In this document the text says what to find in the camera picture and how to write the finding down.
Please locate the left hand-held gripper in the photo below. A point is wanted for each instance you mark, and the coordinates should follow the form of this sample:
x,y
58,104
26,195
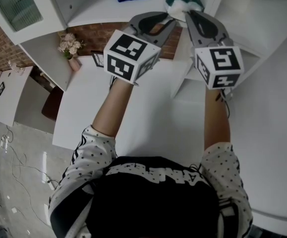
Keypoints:
x,y
128,56

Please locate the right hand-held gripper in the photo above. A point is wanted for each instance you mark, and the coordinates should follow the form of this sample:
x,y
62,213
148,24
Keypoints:
x,y
220,66

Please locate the green and white cloth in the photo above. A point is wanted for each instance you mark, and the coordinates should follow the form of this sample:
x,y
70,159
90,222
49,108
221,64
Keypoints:
x,y
176,6

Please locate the person's left forearm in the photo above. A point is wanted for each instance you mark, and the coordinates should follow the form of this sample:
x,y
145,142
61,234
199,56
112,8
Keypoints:
x,y
111,108

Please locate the person's right forearm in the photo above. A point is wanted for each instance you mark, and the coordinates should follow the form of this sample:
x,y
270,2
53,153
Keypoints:
x,y
217,120

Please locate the white desk with drawers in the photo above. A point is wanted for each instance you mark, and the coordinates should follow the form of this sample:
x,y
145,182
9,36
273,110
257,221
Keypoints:
x,y
78,95

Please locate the small white desk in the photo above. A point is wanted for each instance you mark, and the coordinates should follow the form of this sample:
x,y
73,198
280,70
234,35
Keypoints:
x,y
12,95

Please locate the pink vase with pale flowers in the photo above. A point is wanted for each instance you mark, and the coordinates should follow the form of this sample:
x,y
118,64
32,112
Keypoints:
x,y
75,63

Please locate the dark brown stool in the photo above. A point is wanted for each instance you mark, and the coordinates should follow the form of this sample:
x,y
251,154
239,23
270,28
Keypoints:
x,y
51,105

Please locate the large white table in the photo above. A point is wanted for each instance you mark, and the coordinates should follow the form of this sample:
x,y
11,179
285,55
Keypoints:
x,y
269,145

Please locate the white glass cabinet door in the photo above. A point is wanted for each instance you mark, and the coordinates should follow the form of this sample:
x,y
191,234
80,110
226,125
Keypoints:
x,y
17,9

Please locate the white figurine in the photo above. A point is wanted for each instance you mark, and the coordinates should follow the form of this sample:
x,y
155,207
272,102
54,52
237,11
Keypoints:
x,y
17,69

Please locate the white power strip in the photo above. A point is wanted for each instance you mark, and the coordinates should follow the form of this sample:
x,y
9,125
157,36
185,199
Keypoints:
x,y
50,182
4,142

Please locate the black standing picture frame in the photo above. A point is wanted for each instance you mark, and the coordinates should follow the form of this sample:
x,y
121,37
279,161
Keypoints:
x,y
97,58

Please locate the small black picture frame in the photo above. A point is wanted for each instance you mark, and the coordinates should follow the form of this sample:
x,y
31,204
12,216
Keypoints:
x,y
1,88

